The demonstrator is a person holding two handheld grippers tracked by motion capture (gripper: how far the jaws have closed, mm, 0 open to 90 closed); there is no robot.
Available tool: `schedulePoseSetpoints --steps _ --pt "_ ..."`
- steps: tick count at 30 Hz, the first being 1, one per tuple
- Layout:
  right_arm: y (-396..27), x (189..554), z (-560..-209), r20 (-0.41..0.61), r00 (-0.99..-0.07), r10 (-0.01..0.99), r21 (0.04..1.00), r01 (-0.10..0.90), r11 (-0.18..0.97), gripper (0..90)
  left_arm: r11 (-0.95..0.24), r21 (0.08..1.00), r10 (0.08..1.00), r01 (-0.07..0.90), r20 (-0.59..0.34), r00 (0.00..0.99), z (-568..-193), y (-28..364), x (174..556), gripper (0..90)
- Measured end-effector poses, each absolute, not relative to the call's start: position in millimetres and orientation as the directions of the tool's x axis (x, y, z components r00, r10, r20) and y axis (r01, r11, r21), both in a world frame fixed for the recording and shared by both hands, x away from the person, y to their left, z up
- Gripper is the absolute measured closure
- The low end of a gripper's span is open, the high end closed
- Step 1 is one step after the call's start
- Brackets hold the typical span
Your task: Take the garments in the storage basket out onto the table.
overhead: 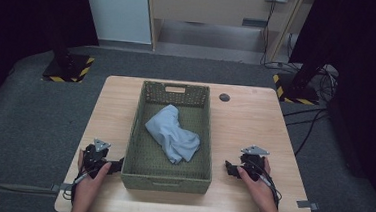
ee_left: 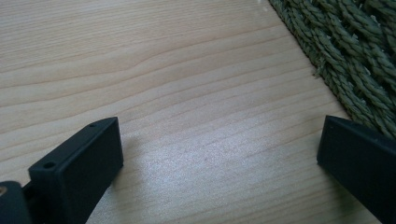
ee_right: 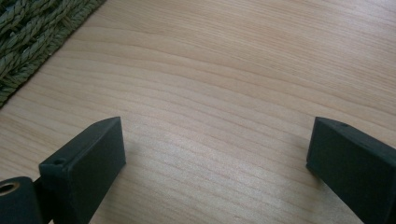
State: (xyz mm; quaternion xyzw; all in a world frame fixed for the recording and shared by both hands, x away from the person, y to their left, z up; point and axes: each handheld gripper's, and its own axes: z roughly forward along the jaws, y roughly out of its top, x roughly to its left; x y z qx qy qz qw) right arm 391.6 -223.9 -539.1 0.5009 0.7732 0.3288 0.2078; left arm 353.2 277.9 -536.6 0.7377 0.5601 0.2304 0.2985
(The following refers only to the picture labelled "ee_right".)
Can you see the green woven mat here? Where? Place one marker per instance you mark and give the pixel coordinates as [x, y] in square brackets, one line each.
[28, 34]

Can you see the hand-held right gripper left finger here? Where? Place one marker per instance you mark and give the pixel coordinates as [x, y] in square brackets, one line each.
[84, 168]

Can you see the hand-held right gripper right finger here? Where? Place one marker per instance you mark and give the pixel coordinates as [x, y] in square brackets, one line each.
[355, 165]

